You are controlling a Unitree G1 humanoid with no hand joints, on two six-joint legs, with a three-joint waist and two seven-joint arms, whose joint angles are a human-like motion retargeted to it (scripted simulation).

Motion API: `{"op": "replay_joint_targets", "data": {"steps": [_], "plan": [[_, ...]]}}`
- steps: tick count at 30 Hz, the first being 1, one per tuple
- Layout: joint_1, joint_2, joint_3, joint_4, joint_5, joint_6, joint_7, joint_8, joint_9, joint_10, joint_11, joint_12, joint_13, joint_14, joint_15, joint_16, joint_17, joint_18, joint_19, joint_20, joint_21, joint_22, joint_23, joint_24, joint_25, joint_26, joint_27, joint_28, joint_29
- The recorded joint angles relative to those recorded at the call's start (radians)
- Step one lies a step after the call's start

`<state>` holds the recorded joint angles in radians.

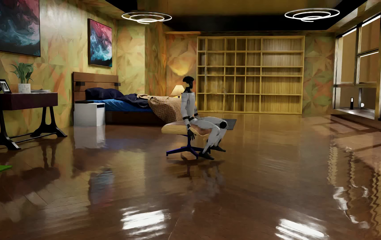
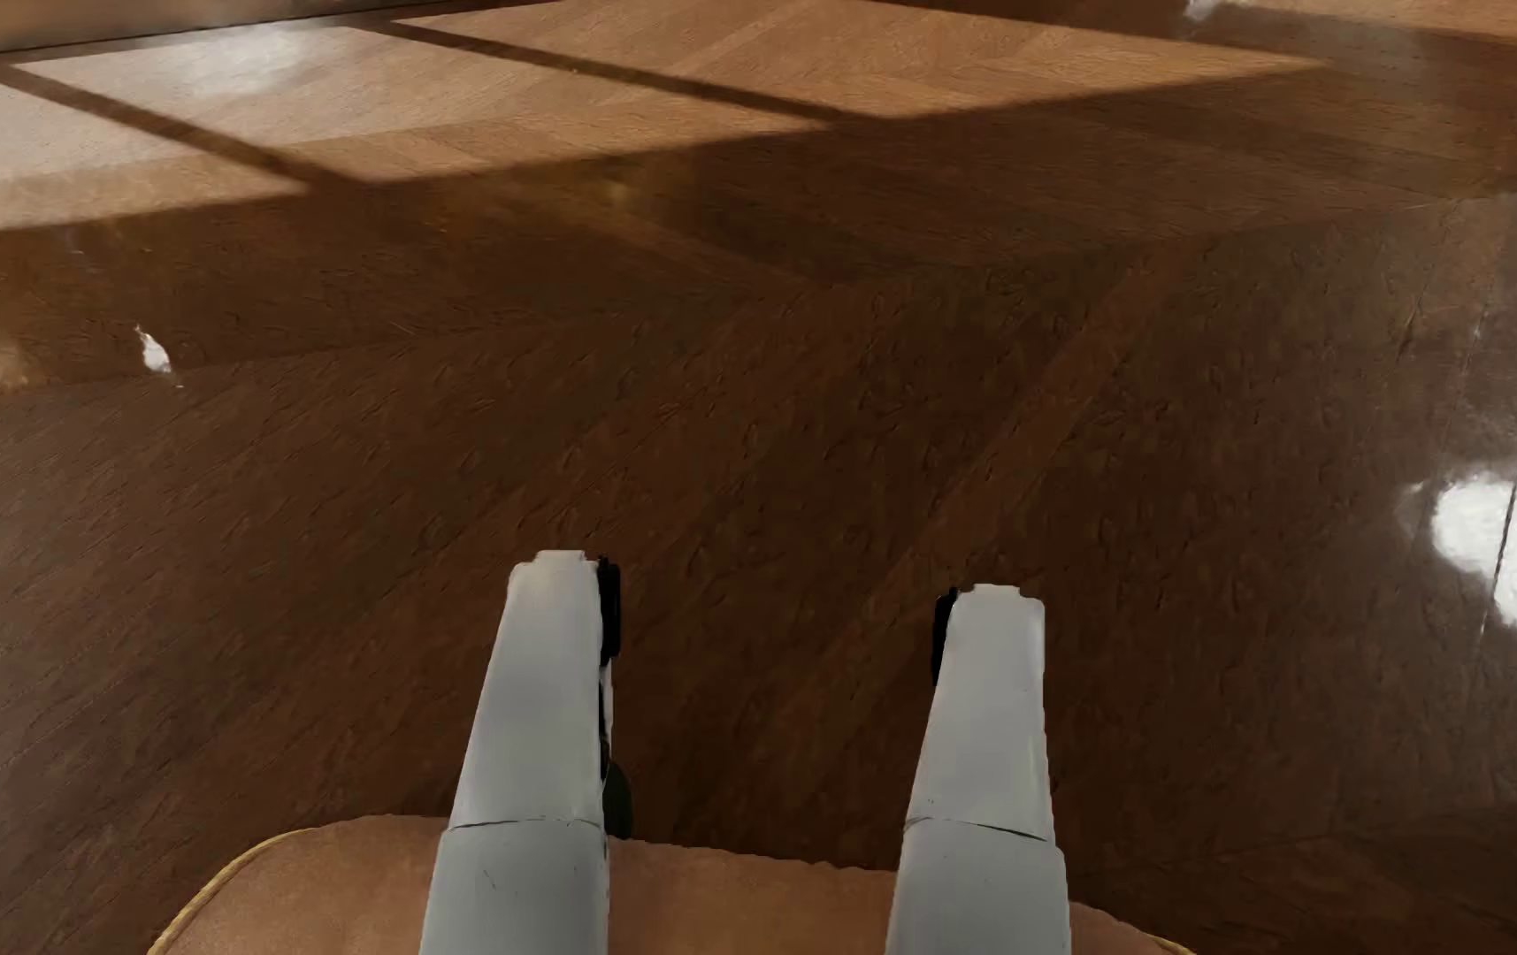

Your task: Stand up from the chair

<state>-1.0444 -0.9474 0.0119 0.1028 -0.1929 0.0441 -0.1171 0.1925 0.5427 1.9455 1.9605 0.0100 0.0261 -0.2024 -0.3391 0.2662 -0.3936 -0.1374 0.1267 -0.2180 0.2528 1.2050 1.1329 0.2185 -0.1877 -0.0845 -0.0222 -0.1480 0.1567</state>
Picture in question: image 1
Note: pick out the brown patterned blanket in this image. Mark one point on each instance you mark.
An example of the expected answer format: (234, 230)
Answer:
(168, 106)

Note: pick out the dark wooden console table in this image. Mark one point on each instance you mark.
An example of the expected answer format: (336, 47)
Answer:
(17, 106)

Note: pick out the dark grey floor rug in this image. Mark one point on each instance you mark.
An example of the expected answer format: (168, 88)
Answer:
(231, 123)

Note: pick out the black picture frame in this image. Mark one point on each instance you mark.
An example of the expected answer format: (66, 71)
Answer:
(3, 86)

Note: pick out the small abstract wall painting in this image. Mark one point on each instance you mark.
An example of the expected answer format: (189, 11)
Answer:
(100, 43)

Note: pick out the white humanoid robot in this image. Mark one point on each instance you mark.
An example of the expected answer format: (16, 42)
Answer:
(188, 103)

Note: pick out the stack of papers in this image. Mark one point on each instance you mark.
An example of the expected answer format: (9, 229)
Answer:
(40, 90)

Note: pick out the large abstract wall painting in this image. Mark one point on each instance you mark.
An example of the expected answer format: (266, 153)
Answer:
(10, 25)

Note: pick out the wooden bed with blue sheet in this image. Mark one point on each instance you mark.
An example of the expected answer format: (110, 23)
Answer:
(120, 105)

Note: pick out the dark blue pillow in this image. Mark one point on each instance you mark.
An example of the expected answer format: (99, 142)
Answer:
(102, 93)

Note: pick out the tan swivel stool chair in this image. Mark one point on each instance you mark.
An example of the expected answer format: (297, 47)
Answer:
(177, 128)

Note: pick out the potted green plant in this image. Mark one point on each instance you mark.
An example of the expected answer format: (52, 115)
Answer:
(23, 78)

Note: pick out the large window frame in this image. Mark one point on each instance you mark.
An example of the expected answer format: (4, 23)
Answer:
(360, 66)

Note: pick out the white nightstand cabinet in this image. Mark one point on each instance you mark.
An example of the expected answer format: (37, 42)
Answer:
(89, 114)

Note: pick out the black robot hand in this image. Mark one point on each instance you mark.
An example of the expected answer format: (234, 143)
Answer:
(190, 134)

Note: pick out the table lamp with beige shade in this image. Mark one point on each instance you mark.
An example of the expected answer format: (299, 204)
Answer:
(178, 90)

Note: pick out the large wooden bookshelf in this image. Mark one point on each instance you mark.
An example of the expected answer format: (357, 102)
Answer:
(250, 75)

